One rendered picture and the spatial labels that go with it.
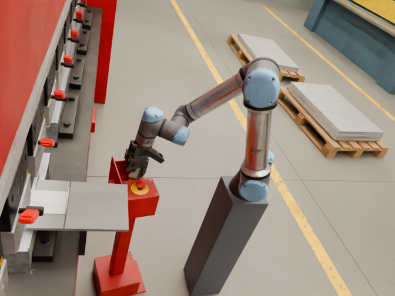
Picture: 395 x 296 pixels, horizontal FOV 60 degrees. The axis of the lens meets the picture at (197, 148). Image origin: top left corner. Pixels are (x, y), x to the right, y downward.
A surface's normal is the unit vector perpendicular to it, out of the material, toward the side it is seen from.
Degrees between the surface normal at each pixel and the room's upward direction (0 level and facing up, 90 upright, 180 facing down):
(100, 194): 0
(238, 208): 90
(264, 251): 0
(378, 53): 90
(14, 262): 90
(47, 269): 0
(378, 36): 90
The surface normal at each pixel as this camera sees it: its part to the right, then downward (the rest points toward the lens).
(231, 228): 0.24, 0.63
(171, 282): 0.25, -0.77
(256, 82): -0.22, 0.44
